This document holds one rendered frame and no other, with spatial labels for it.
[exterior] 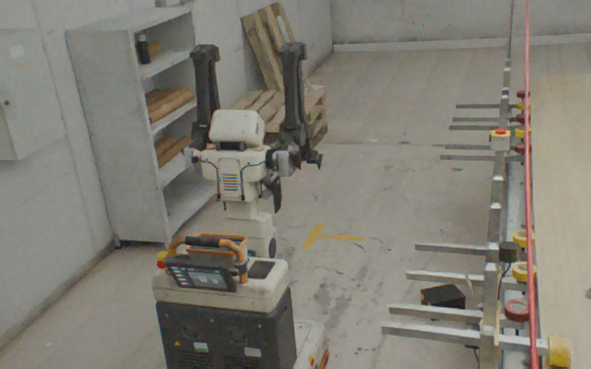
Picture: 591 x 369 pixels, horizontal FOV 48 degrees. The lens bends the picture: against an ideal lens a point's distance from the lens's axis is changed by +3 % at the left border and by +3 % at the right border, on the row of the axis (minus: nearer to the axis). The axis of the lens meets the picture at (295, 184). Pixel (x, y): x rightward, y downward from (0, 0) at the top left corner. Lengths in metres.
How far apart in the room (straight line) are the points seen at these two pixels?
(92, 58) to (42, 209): 0.99
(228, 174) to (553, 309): 1.36
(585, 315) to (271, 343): 1.17
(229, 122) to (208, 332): 0.89
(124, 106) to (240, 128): 1.71
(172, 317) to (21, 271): 1.54
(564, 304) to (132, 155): 2.99
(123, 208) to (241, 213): 1.92
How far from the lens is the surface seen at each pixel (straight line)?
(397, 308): 2.34
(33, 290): 4.30
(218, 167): 2.81
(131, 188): 4.60
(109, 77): 4.36
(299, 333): 3.22
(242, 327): 2.72
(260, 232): 2.92
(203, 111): 3.01
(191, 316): 2.79
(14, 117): 3.72
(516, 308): 2.29
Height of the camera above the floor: 2.18
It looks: 23 degrees down
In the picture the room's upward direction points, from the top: 5 degrees counter-clockwise
